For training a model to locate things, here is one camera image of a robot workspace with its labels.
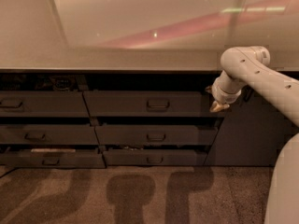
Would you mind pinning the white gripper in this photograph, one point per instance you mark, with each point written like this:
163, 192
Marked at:
223, 98

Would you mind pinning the dark drawer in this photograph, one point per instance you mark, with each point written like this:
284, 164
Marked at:
148, 104
42, 104
155, 157
155, 135
47, 135
27, 159

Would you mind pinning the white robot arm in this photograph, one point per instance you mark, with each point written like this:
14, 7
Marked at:
249, 66

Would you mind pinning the pale flat item bottom drawer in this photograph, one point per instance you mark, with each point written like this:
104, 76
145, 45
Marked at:
53, 150

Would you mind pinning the dark clutter in left drawer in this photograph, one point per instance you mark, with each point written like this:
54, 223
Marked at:
37, 82

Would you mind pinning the dark right cabinet door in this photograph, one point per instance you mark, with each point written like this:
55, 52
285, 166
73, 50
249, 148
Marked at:
252, 133

